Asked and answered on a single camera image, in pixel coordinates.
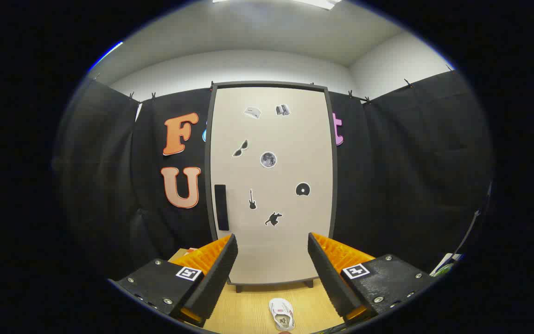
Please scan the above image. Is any dark grey shoe cabinet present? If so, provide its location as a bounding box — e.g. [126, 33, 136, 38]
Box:
[204, 81, 338, 294]

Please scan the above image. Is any ceiling light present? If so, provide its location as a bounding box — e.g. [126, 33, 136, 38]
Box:
[290, 0, 342, 10]

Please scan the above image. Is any white canvas shoe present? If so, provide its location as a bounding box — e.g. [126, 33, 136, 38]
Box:
[268, 298, 295, 332]

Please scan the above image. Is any black backdrop cloth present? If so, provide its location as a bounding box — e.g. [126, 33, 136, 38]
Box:
[54, 70, 495, 279]

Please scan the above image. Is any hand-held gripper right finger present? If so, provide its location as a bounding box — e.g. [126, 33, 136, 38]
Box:
[307, 232, 437, 325]

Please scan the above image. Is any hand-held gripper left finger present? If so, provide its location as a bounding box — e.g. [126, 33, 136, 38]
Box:
[108, 233, 239, 328]

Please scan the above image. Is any white and green object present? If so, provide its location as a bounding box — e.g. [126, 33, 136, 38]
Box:
[432, 253, 463, 277]

